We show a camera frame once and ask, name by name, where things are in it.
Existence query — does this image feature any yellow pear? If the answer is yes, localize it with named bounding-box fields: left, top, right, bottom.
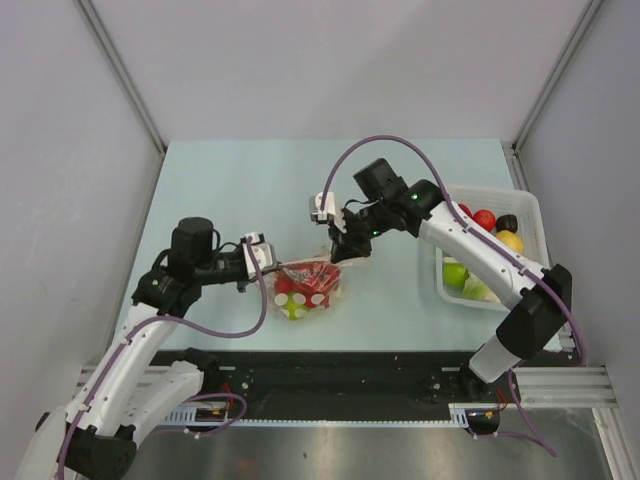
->
left=495, top=230, right=525, bottom=255

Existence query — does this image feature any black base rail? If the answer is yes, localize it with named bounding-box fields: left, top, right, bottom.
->
left=144, top=349, right=586, bottom=426

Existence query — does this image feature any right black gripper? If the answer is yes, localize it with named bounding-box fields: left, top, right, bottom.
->
left=329, top=199, right=392, bottom=261

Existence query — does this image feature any green pear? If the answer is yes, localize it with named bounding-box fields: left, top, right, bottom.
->
left=278, top=293, right=310, bottom=320

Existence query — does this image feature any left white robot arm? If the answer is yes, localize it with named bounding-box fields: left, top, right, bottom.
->
left=16, top=217, right=278, bottom=479

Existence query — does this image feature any red strawberry bunch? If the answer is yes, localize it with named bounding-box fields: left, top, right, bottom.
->
left=273, top=260, right=341, bottom=308

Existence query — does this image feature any red tomato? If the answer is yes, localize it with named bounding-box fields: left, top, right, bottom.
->
left=472, top=209, right=497, bottom=232

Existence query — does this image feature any white plastic basket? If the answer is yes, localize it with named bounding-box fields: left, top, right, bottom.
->
left=435, top=186, right=550, bottom=311

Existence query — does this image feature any white green cabbage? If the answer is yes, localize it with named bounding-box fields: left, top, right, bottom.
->
left=460, top=274, right=501, bottom=304

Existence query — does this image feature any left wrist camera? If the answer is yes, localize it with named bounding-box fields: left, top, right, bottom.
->
left=240, top=232, right=278, bottom=279

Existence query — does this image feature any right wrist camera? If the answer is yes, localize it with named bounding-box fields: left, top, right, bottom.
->
left=309, top=191, right=347, bottom=233

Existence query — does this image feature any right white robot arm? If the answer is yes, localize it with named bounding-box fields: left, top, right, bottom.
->
left=310, top=159, right=572, bottom=401

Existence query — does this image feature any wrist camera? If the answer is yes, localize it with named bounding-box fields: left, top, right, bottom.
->
left=309, top=191, right=347, bottom=233
left=240, top=232, right=278, bottom=279

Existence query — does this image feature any clear zip top bag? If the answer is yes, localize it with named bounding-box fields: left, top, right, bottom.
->
left=265, top=245, right=370, bottom=322

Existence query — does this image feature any dark brown fruit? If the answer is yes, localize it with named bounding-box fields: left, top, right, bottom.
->
left=495, top=214, right=519, bottom=234

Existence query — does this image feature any red apple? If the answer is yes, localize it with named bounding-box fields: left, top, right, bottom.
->
left=459, top=203, right=473, bottom=218

